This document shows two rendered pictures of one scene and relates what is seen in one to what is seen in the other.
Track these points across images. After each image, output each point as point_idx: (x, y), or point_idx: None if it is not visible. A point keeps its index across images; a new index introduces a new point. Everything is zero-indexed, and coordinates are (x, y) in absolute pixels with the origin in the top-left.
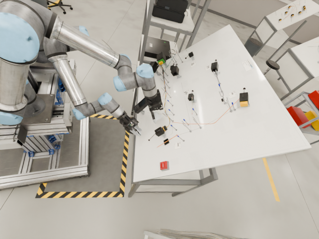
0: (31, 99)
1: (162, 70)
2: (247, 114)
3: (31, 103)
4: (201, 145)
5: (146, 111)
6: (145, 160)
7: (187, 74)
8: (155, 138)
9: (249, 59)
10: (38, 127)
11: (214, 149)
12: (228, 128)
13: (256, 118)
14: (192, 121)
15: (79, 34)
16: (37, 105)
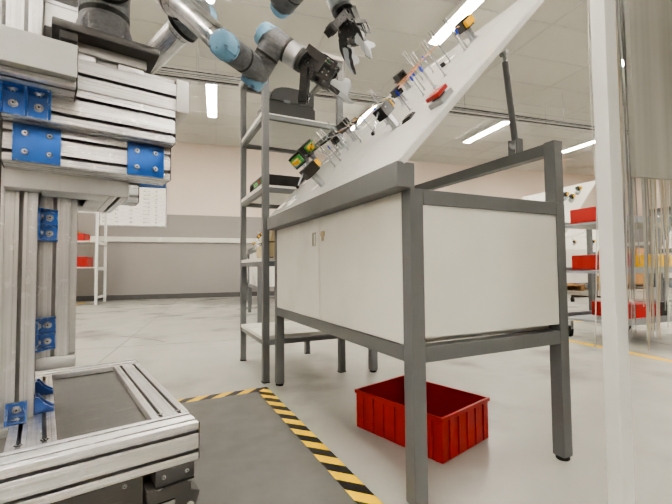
0: (127, 14)
1: (320, 144)
2: (485, 32)
3: (125, 18)
4: (467, 63)
5: (329, 178)
6: (391, 148)
7: (367, 127)
8: (382, 142)
9: (434, 62)
10: (109, 92)
11: (489, 43)
12: (480, 42)
13: (498, 21)
14: (427, 90)
15: None
16: (131, 36)
